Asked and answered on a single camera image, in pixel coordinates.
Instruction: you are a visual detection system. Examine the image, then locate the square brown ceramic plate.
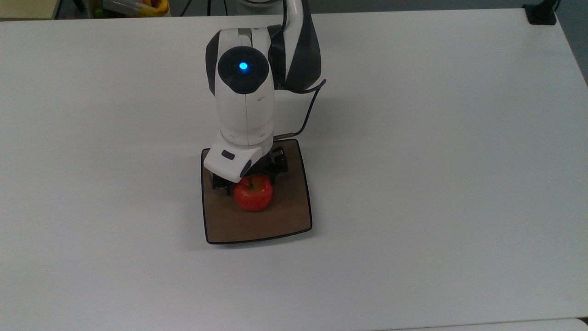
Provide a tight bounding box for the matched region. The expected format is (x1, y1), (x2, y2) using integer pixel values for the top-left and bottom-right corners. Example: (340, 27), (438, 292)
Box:
(201, 138), (313, 245)

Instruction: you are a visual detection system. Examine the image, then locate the black table clamp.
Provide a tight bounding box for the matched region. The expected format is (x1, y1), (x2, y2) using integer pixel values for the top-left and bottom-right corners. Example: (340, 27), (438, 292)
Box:
(523, 0), (562, 26)

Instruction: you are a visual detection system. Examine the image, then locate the yellow bin with items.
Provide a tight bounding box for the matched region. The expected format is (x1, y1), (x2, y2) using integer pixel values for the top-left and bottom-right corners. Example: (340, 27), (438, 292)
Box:
(87, 0), (171, 19)

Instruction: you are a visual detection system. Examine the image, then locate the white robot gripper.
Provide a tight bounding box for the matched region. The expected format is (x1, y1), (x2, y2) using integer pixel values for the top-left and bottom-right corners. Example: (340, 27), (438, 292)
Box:
(204, 145), (289, 197)

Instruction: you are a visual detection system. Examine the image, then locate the red apple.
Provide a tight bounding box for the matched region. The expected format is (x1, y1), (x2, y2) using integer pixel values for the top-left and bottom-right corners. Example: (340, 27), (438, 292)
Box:
(233, 174), (273, 212)

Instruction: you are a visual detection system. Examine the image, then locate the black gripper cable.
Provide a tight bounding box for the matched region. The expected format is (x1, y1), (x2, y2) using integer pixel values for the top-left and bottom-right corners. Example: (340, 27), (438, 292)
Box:
(274, 79), (327, 138)

